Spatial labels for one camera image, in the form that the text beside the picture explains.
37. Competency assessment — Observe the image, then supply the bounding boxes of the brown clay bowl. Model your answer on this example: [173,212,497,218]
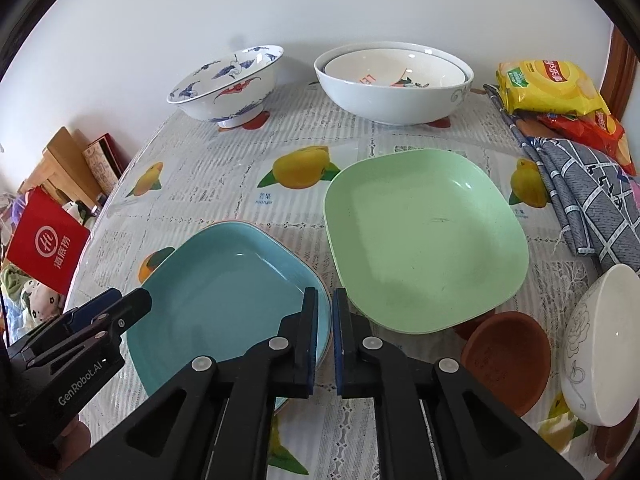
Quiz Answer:
[461,311,551,417]
[594,403,639,464]

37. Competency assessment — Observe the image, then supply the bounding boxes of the blue square plate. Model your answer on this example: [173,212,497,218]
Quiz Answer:
[127,221,331,394]

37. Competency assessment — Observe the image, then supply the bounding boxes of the white floral bowl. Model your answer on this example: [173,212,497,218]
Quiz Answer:
[561,263,639,427]

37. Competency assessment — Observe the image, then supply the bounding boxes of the green square plate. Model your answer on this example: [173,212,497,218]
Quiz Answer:
[323,148,529,335]

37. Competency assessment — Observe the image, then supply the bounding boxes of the red paper bag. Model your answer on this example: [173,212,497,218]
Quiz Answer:
[6,188,90,296]

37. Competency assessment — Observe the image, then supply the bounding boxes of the wooden chair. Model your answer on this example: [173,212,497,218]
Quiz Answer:
[18,127,102,208]

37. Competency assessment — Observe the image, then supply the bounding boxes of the patterned red box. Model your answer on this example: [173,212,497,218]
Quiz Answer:
[82,133,127,196]

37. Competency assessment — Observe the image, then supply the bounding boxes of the fruit print tablecloth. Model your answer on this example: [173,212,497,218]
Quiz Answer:
[67,82,639,479]

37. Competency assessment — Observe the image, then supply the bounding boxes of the blue crane patterned bowl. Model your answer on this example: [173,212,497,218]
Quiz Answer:
[166,44,284,129]

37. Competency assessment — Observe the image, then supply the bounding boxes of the grey checked cloth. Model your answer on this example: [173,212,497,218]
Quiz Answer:
[484,84,639,271]

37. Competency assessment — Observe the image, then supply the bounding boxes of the red chips bag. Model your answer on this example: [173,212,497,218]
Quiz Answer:
[537,110,637,177]

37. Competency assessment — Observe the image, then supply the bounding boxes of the large white bowl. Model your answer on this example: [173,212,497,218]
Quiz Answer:
[314,41,474,126]

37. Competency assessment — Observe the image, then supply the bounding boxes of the yellow chips bag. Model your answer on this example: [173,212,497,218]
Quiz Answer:
[496,60,610,116]

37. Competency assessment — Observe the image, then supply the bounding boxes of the white lemon print bowl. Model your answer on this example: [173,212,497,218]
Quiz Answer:
[324,48,466,88]

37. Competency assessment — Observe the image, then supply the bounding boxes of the brown wooden door frame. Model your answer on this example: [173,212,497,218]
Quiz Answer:
[600,26,638,120]

